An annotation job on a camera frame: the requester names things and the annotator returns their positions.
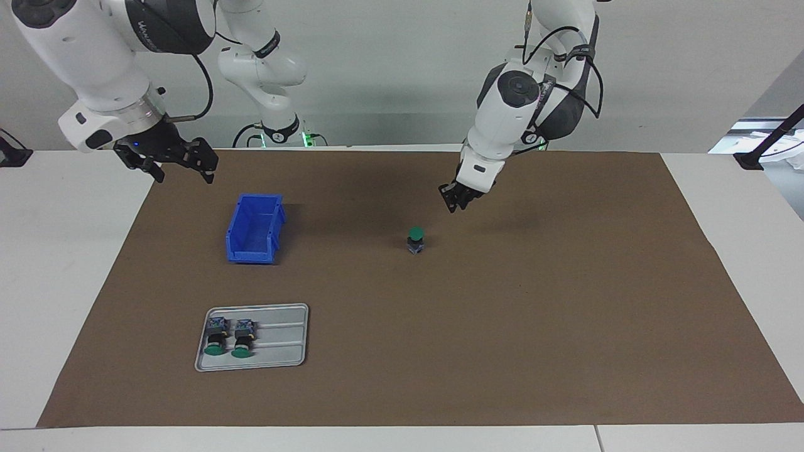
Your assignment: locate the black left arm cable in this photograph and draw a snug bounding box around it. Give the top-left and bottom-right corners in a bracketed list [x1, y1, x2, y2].
[520, 0, 605, 120]

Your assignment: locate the black clamp stand with rod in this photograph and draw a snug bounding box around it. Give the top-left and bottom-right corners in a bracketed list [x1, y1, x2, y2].
[734, 102, 804, 171]

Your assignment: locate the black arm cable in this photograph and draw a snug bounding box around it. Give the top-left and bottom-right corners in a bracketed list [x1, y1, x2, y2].
[520, 0, 605, 120]
[165, 53, 214, 121]

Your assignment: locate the blue plastic bin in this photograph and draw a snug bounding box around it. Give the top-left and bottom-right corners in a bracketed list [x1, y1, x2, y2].
[225, 193, 287, 265]

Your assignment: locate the grey metal tray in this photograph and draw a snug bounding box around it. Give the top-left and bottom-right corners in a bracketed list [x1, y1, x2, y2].
[194, 303, 310, 373]

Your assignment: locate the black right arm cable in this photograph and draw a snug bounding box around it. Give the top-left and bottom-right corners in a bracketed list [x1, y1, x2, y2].
[165, 53, 214, 121]

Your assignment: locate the black base cable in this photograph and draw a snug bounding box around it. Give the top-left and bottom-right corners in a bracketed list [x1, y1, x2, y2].
[232, 122, 263, 149]

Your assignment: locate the brown table mat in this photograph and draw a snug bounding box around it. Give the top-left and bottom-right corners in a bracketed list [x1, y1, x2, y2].
[36, 149, 804, 429]

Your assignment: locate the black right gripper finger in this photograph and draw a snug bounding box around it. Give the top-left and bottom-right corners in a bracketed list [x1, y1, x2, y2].
[182, 137, 220, 185]
[114, 149, 167, 185]

